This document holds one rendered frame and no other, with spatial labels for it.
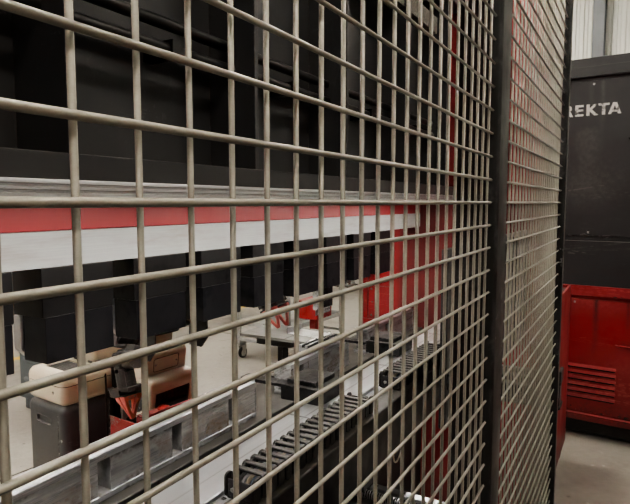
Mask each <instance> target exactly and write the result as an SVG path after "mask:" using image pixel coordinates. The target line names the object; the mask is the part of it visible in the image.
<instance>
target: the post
mask: <svg viewBox="0 0 630 504"><path fill-rule="evenodd" d="M512 9H513V0H494V1H493V10H494V12H495V13H496V14H497V16H496V17H495V16H494V15H493V36H494V37H495V38H496V41H495V40H493V39H492V60H493V61H494V62H495V63H496V64H495V65H494V64H493V63H492V77H491V83H492V84H493V85H494V86H495V88H493V87H491V108H493V109H494V112H493V111H491V115H490V131H491V132H493V133H494V134H493V135H491V134H490V153H489V155H492V156H493V158H489V178H492V179H493V180H492V181H489V191H488V201H491V202H492V203H491V204H488V224H491V226H490V227H488V229H487V247H489V246H490V247H491V248H490V249H488V250H487V266H486V270H487V269H490V271H489V272H487V273H486V292H487V291H489V292H490V293H489V294H487V295H486V304H485V315H486V314H487V313H488V314H489V315H488V316H487V317H485V336H486V335H488V337H487V338H486V339H485V342H484V358H485V357H487V358H488V359H487V360H486V361H485V362H484V379H487V381H486V382H485V383H484V384H483V401H484V400H486V401H487V402H486V403H485V404H484V406H483V418H482V423H483V422H484V421H485V422H486V424H485V425H484V427H483V428H482V444H483V443H484V442H485V446H484V447H483V449H482V456H481V466H482V464H483V463H484V464H485V466H484V468H483V469H482V471H481V486H482V485H483V484H484V488H483V490H482V491H481V494H480V504H498V487H499V453H500V419H501V385H502V351H503V317H504V282H505V248H506V214H507V180H508V146H509V112H510V77H511V43H512Z"/></svg>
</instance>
